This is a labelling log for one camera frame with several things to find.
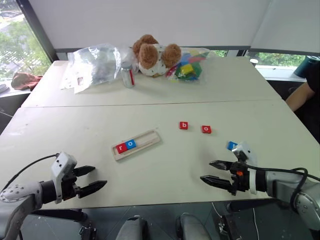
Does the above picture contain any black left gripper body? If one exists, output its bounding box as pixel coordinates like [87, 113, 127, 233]
[60, 167, 81, 201]

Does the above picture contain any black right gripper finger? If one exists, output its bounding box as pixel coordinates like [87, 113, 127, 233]
[199, 175, 235, 194]
[208, 160, 236, 172]

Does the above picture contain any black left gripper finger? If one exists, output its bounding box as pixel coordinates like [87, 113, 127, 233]
[74, 165, 96, 178]
[76, 180, 108, 200]

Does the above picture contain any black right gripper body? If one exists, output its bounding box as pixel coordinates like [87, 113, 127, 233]
[228, 161, 251, 197]

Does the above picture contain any red letter tile r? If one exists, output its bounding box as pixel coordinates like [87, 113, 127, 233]
[115, 143, 129, 154]

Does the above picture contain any grey rounded robot housing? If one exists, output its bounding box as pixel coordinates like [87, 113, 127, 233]
[115, 216, 148, 240]
[176, 212, 212, 240]

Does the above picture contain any blue letter tile o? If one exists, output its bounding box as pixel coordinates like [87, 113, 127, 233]
[124, 139, 138, 151]

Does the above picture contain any wooden letter tray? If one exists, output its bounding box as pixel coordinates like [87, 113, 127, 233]
[111, 129, 163, 162]

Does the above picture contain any bag of coloured blocks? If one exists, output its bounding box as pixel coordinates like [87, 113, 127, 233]
[164, 46, 217, 85]

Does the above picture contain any glass jar with red label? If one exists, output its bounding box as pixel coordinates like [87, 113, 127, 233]
[120, 61, 136, 89]

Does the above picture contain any red-brown cloth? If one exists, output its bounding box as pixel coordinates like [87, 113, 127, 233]
[10, 71, 44, 92]

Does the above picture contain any clear crumpled plastic bag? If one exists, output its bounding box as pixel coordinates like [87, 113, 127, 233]
[67, 43, 140, 87]

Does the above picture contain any brown white teddy bear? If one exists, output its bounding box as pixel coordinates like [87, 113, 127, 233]
[131, 34, 182, 78]

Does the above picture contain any dark teal bottle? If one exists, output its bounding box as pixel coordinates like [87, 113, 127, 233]
[293, 55, 320, 79]

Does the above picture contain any black window pillar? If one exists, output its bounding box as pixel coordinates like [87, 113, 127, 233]
[16, 0, 60, 63]

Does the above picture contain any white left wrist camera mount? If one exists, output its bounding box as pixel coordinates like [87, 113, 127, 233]
[50, 151, 78, 205]

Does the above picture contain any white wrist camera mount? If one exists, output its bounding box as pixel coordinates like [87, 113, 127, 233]
[50, 151, 78, 205]
[231, 141, 258, 195]

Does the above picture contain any thin white cable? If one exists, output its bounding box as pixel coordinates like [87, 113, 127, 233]
[211, 201, 223, 219]

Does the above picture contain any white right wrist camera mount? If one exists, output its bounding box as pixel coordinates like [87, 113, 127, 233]
[231, 141, 258, 195]

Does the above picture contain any black table frame bar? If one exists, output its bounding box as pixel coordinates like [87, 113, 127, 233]
[31, 208, 88, 223]

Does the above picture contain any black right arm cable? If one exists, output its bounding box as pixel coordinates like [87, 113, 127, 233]
[243, 162, 320, 211]

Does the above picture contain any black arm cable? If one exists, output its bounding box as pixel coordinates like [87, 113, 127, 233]
[1, 153, 61, 192]
[243, 162, 320, 211]

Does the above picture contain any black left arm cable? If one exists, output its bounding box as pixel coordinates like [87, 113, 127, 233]
[1, 153, 61, 192]

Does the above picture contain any black table leg bracket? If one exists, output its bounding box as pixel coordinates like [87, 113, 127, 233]
[79, 224, 97, 240]
[213, 214, 241, 240]

